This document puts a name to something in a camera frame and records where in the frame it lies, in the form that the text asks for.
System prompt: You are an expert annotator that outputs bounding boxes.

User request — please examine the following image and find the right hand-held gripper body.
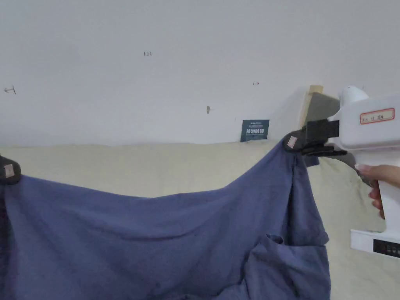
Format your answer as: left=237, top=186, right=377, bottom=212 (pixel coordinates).
left=307, top=85, right=400, bottom=260

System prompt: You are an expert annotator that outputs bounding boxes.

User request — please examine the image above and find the dark blue shirt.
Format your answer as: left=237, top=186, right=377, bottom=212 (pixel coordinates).
left=0, top=142, right=332, bottom=300

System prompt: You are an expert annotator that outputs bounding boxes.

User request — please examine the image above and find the person's right hand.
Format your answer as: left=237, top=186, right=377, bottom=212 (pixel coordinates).
left=354, top=164, right=400, bottom=221

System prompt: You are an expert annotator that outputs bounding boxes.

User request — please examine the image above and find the grey padded headboard wooden edge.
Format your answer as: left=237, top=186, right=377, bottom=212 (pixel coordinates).
left=299, top=84, right=342, bottom=131

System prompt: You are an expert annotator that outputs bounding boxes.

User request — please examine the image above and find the dark blue sign card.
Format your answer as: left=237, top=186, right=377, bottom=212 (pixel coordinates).
left=240, top=119, right=270, bottom=143

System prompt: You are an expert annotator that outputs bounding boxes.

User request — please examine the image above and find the bed with beige sheet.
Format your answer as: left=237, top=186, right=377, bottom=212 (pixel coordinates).
left=0, top=137, right=400, bottom=300

